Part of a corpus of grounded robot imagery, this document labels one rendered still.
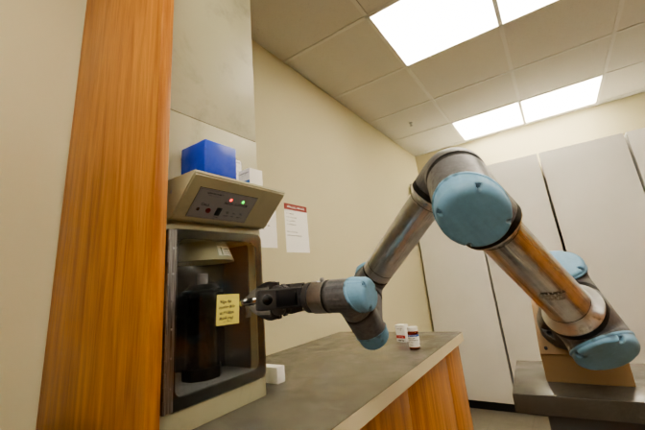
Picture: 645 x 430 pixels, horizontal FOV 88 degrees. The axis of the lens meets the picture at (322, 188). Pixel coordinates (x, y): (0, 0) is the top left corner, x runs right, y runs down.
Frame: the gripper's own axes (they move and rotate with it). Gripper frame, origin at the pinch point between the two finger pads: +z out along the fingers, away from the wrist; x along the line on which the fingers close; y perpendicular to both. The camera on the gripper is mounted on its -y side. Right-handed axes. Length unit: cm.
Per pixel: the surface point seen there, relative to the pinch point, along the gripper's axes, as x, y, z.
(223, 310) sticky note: -1.3, -5.0, 4.3
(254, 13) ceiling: 143, 47, 34
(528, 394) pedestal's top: -27, 30, -58
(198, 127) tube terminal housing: 49, -11, 6
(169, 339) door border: -5.1, -20.1, 4.3
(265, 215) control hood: 24.1, 8.5, -0.1
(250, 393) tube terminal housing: -23.7, 4.2, 5.5
